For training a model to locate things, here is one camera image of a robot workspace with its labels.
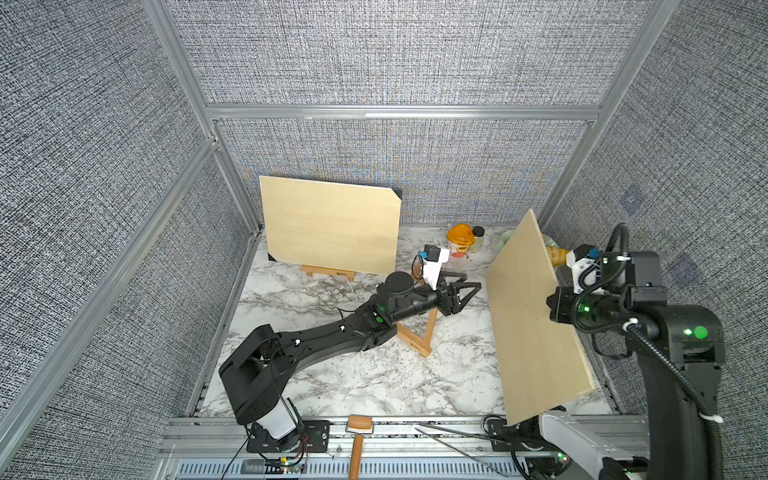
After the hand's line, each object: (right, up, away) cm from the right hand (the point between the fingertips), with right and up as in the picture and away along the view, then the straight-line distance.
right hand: (556, 293), depth 61 cm
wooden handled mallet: (-41, -35, +14) cm, 56 cm away
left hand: (-14, +2, +4) cm, 15 cm away
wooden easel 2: (-61, +3, +44) cm, 75 cm away
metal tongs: (-25, -36, +15) cm, 46 cm away
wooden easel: (-27, -16, +24) cm, 39 cm away
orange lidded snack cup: (-8, +14, +43) cm, 46 cm away
